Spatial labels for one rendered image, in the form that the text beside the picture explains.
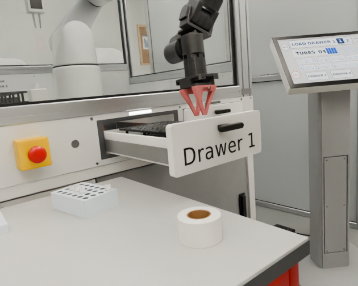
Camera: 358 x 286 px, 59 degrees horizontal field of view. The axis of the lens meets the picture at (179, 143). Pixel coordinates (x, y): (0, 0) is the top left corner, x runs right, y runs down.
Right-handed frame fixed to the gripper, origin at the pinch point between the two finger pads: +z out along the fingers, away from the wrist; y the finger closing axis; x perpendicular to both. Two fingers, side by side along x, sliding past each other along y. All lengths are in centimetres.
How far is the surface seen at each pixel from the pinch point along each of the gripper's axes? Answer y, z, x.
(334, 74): -9, -9, 85
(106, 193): 1.4, 14.3, -28.8
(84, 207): 2.6, 15.7, -34.2
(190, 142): 11.0, 6.0, -12.9
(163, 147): 5.6, 6.7, -16.1
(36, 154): -14.0, 4.9, -38.1
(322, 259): -25, 81, 89
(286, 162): -83, 44, 146
